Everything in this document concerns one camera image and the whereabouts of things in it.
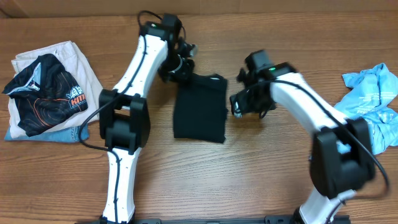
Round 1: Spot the black t-shirt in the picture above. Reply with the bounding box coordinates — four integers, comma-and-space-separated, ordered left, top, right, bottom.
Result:
173, 73, 228, 143

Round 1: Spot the light blue t-shirt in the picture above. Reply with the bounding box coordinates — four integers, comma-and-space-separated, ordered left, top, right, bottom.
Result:
335, 63, 397, 155

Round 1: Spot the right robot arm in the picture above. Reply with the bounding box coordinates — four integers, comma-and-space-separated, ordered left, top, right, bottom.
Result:
229, 50, 375, 223

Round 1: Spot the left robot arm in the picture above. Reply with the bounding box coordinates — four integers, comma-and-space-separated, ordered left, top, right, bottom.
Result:
99, 14, 197, 223

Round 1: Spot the beige folded garment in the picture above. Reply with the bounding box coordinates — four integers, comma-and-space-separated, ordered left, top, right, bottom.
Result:
11, 41, 103, 133

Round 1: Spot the grey blue folded cloth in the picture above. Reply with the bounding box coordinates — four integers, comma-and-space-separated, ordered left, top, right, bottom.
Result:
4, 126, 80, 143

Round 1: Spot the black orange printed jersey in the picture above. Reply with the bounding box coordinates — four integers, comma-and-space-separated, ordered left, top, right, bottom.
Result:
2, 54, 88, 137

